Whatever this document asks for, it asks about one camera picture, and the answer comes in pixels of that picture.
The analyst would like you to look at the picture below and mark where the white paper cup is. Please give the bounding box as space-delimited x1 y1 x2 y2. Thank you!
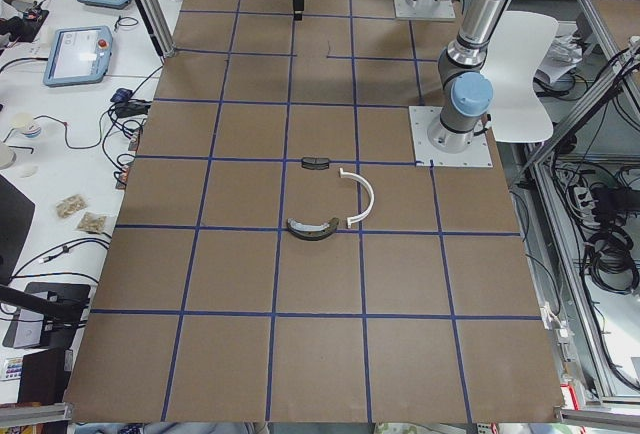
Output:
11 112 42 139

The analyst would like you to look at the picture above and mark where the near blue teach pendant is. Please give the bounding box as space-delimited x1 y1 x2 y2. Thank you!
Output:
43 25 113 87

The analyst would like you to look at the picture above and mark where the aluminium frame post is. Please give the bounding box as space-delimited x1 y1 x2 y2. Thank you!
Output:
134 0 175 59

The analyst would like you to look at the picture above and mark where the small parts bag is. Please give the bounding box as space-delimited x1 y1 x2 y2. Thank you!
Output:
55 194 88 219
76 212 107 234

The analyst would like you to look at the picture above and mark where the blue checkered pouch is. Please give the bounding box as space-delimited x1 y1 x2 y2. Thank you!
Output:
110 88 133 104

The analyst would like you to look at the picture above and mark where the white curved plastic bracket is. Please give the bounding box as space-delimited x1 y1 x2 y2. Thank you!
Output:
339 168 376 229

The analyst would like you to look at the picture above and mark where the grey curved brake shoe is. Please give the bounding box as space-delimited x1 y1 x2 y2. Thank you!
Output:
286 217 340 241

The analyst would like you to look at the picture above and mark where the white plastic chair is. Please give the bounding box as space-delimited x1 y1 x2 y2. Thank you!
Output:
481 11 558 143

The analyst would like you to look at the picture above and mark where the black brake pad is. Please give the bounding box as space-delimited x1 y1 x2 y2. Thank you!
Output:
301 156 331 170

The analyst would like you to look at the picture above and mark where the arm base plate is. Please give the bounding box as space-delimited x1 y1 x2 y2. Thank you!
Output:
394 0 456 22
409 106 493 168

